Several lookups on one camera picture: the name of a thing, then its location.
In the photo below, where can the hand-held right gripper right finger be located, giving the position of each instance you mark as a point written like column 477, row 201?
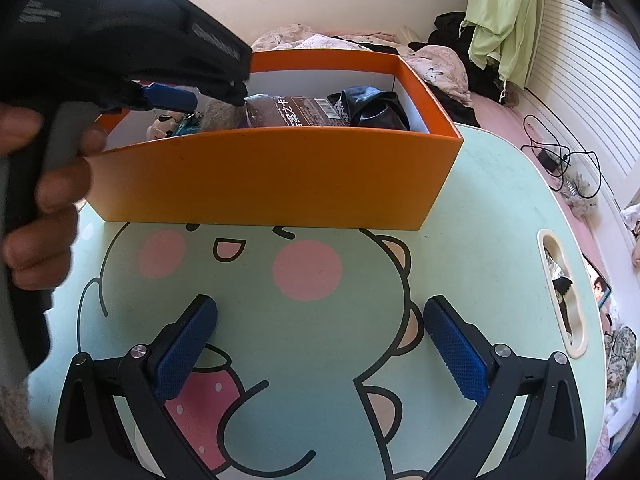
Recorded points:
column 457, row 355

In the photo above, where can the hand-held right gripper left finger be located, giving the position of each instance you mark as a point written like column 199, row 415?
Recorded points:
column 187, row 350

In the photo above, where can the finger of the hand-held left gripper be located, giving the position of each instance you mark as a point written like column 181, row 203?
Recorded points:
column 227, row 92
column 167, row 96

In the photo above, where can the brown fur ball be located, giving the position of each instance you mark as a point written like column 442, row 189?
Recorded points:
column 222, row 117

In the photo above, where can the green toy car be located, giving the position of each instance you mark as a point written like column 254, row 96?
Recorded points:
column 189, row 125

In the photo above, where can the brown snack packet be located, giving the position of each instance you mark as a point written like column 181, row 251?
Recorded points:
column 305, row 110

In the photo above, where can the orange cardboard box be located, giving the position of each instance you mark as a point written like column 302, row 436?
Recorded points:
column 270, row 180

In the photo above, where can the black lace-trimmed cloth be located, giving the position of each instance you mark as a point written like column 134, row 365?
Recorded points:
column 372, row 107

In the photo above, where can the person's left hand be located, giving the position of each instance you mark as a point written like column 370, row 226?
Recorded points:
column 60, row 185

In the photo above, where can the black printed cloth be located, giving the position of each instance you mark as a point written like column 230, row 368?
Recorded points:
column 562, row 285

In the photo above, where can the green cartoon desk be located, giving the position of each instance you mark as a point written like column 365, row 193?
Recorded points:
column 475, row 220

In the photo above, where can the tablet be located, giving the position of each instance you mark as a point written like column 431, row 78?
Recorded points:
column 597, row 285

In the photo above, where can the patterned cloth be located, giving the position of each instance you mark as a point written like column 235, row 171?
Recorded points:
column 620, row 360

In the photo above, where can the grey fluffy toy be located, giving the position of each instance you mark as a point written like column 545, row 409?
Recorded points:
column 580, row 195

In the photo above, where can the pink floral quilt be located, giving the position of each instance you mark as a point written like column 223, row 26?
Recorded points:
column 440, row 67

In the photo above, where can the white crumpled cloth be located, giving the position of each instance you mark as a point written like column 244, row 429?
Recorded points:
column 631, row 220

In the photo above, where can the black clothes pile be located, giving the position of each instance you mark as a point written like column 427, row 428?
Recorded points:
column 450, row 30

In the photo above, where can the pink bed sheet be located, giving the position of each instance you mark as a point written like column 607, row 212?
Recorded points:
column 500, row 117

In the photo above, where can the light green hanging garment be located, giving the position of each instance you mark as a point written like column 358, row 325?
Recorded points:
column 505, row 20

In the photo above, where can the white slatted wardrobe door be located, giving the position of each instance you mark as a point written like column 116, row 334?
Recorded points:
column 580, row 60

